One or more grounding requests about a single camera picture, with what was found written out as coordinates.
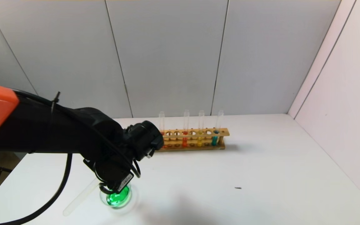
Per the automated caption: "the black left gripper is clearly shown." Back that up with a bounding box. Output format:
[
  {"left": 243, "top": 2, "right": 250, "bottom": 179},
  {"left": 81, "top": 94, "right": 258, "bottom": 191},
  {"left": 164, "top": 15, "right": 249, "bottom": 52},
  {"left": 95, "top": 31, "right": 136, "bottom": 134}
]
[{"left": 83, "top": 158, "right": 134, "bottom": 194}]

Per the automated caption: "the test tube with yellow liquid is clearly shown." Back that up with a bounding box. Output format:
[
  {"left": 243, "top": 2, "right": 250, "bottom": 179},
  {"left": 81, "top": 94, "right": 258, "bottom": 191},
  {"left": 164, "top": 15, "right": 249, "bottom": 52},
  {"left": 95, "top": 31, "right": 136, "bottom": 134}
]
[
  {"left": 197, "top": 110, "right": 205, "bottom": 147},
  {"left": 62, "top": 177, "right": 102, "bottom": 217}
]

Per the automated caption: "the clear glass beaker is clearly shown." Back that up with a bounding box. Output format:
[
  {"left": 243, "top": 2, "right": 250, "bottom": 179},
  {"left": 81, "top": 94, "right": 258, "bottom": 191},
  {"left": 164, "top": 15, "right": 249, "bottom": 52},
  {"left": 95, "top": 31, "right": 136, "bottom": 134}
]
[{"left": 100, "top": 183, "right": 140, "bottom": 210}]

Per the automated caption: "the test tube with orange liquid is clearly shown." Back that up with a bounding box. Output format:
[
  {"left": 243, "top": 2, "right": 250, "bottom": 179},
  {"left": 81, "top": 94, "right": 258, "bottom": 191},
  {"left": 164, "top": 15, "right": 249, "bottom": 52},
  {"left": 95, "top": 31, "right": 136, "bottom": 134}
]
[
  {"left": 182, "top": 109, "right": 190, "bottom": 148},
  {"left": 159, "top": 111, "right": 166, "bottom": 148}
]

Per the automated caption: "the wooden test tube rack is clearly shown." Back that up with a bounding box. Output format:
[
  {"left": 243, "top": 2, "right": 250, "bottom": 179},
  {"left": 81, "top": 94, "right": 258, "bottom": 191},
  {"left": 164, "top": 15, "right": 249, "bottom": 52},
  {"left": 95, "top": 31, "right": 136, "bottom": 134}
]
[{"left": 155, "top": 128, "right": 230, "bottom": 152}]

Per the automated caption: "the test tube with blue liquid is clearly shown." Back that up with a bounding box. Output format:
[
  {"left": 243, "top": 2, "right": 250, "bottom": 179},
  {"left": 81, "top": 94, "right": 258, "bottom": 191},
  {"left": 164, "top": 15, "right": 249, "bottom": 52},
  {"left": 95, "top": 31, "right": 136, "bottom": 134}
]
[{"left": 211, "top": 110, "right": 224, "bottom": 147}]

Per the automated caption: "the thick black cable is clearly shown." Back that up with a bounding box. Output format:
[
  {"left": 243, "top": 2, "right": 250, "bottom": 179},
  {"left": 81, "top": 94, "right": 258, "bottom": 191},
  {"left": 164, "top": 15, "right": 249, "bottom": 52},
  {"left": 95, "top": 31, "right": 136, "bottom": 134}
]
[{"left": 0, "top": 153, "right": 73, "bottom": 225}]

